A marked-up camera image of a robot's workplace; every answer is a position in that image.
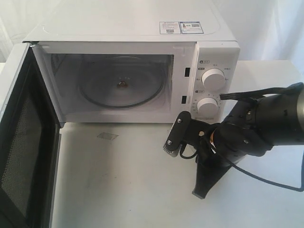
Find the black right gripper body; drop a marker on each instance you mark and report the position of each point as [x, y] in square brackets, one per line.
[219, 144]

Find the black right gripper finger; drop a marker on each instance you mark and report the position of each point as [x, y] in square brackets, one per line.
[210, 169]

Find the white microwave door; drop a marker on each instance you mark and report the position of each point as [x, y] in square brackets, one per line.
[29, 143]

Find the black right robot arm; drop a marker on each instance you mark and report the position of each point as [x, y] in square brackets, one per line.
[259, 121]

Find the glass microwave turntable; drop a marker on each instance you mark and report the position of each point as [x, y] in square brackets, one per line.
[122, 82]

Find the white microwave oven body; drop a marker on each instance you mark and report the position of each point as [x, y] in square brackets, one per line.
[79, 32]

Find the lower white control knob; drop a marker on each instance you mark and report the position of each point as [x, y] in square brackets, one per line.
[207, 107]

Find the white control knob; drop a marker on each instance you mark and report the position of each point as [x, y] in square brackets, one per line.
[207, 107]
[213, 79]

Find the upper white control knob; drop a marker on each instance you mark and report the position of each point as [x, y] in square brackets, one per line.
[213, 79]

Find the right blue label sticker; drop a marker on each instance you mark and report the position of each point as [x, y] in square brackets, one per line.
[191, 27]

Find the left warning label sticker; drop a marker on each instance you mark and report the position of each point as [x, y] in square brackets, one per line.
[169, 27]

